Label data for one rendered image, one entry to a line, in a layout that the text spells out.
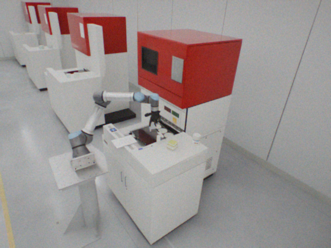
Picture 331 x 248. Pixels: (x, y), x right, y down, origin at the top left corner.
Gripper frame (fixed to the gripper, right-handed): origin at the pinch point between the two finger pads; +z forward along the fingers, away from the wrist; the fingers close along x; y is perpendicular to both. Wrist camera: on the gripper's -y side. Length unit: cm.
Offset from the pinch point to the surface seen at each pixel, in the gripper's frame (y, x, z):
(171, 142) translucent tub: 26.3, -11.2, 1.2
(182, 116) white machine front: 20.8, 23.5, -7.9
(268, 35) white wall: 70, 164, -75
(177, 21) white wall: -91, 236, -79
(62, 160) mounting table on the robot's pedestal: -58, -61, 21
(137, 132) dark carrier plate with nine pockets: -20.9, 4.0, 12.9
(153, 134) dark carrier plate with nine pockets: -5.1, 10.7, 13.4
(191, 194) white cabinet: 48, -4, 60
